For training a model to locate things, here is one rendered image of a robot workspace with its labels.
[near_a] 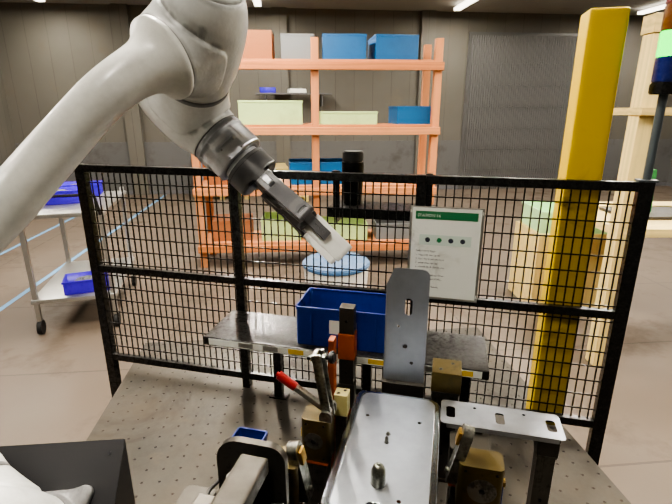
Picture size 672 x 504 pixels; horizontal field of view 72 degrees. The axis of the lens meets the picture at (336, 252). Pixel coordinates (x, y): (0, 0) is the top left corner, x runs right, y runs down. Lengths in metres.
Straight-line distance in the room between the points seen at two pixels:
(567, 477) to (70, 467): 1.35
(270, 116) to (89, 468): 4.30
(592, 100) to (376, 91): 9.07
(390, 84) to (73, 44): 6.37
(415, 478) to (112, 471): 0.70
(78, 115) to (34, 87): 10.83
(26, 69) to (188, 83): 10.89
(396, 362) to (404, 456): 0.31
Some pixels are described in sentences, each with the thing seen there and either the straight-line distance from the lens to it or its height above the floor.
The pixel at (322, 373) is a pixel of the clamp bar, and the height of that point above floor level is 1.17.
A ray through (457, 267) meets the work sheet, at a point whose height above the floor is 1.26.
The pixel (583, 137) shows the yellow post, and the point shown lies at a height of 1.67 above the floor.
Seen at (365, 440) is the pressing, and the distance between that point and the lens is 1.17.
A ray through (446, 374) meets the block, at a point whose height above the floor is 1.06.
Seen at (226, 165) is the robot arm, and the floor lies 1.66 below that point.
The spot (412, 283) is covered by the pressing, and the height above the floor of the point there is 1.30.
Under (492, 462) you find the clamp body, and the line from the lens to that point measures 1.10.
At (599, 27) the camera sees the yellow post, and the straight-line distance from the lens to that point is 1.54.
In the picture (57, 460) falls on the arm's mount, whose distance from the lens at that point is 1.36.
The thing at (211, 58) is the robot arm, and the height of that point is 1.80.
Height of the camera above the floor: 1.74
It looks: 17 degrees down
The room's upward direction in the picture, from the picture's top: straight up
